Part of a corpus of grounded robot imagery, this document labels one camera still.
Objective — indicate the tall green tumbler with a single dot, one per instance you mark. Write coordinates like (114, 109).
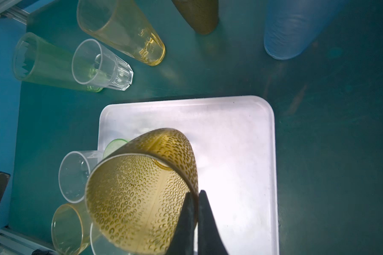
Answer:
(39, 62)

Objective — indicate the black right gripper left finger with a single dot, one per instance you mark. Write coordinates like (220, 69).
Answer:
(183, 239)

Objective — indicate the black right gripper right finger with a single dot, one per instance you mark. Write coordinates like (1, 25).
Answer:
(209, 241)

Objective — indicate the clear faceted glass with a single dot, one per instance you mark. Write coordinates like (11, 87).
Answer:
(74, 172)
(95, 65)
(100, 245)

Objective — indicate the tall amber tumbler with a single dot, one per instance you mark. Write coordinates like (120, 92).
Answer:
(124, 27)

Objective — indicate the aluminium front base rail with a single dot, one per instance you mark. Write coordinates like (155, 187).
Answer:
(14, 243)

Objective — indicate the pink plastic tray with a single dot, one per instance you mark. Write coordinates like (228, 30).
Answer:
(233, 139)

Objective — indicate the short yellow amber glass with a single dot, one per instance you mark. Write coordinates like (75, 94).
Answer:
(70, 229)

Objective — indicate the short brown textured cup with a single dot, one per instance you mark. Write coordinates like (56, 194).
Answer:
(135, 195)

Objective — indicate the short green glass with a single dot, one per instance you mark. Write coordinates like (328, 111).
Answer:
(113, 146)

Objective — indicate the frosted blue tall tumbler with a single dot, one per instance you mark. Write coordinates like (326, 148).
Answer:
(292, 25)

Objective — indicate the aluminium back frame rail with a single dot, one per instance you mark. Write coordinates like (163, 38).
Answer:
(9, 9)

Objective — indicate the dark brown textured tall cup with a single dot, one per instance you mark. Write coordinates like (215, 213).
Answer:
(201, 15)

